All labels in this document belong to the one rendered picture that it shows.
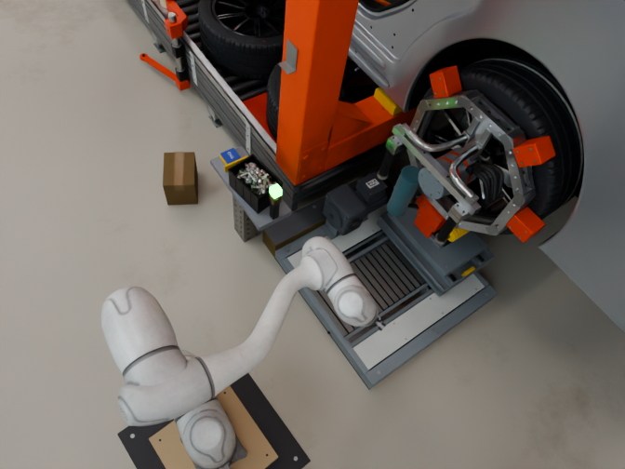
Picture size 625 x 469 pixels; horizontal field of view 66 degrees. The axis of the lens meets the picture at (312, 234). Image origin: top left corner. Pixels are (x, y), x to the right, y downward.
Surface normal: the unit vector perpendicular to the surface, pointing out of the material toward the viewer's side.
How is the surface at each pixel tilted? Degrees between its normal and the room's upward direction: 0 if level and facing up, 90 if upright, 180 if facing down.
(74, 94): 0
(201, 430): 6
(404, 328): 0
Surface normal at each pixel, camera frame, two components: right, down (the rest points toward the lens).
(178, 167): 0.11, -0.51
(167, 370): 0.41, -0.47
